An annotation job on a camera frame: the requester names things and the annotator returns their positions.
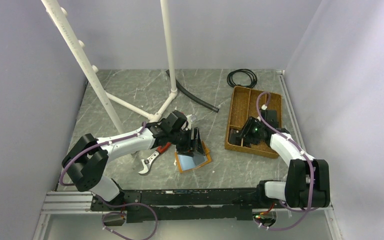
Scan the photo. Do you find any red handled adjustable wrench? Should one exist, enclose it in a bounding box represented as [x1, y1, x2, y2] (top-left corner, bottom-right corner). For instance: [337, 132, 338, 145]
[138, 142, 172, 175]

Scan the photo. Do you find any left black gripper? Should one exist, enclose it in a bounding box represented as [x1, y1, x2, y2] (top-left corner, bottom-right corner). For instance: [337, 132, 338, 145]
[169, 127, 205, 158]

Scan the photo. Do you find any brown woven divided tray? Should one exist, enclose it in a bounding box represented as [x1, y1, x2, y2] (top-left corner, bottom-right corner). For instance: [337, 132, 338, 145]
[224, 86, 283, 159]

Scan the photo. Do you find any black rubber hose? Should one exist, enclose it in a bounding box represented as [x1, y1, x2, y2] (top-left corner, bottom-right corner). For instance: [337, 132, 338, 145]
[165, 69, 220, 114]

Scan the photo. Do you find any coiled black cable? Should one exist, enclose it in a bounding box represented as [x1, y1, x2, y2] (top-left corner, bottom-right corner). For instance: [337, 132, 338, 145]
[226, 68, 258, 89]

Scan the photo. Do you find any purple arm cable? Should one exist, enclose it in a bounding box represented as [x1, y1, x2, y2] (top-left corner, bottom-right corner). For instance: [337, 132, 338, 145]
[58, 121, 160, 240]
[253, 91, 322, 232]

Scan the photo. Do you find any white PVC pipe frame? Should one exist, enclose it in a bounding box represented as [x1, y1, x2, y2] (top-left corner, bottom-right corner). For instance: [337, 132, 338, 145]
[42, 0, 178, 134]

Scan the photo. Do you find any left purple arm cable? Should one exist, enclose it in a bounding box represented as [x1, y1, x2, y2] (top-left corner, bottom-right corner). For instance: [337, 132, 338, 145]
[58, 121, 160, 240]

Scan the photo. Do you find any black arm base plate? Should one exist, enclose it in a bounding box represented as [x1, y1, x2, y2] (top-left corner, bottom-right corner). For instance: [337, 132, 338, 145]
[90, 188, 288, 223]

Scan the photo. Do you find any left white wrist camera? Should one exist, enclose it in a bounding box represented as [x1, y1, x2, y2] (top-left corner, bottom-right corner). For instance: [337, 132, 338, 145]
[182, 114, 197, 130]

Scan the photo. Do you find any black VIP credit card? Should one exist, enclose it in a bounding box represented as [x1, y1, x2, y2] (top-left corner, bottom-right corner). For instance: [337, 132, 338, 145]
[192, 151, 209, 168]

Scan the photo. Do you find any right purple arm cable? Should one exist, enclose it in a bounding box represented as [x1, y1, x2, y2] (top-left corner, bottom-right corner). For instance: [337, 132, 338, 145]
[253, 91, 322, 232]

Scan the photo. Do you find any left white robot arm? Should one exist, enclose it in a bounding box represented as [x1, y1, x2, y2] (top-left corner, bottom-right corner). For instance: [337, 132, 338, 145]
[58, 110, 211, 210]

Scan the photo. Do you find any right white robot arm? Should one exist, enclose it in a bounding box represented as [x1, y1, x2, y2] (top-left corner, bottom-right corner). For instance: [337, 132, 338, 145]
[228, 109, 331, 211]

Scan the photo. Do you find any aluminium extrusion rail frame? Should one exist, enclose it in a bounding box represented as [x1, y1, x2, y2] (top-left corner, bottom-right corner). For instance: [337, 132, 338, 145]
[40, 73, 342, 240]

